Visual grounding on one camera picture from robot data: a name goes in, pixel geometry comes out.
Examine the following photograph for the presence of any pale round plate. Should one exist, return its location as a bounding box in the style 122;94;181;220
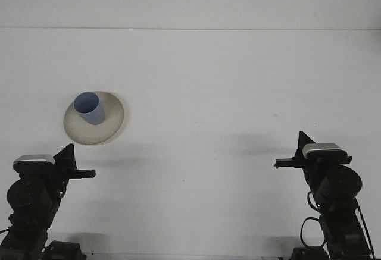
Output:
63;91;131;146

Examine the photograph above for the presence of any pale blue cup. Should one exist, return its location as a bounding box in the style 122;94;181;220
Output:
73;92;105;126

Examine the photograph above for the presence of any grey arm camera box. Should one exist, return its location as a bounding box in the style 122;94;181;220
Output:
13;154;56;171
301;142;349;161

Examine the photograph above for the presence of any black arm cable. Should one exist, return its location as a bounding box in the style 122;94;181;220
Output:
300;192;373;256

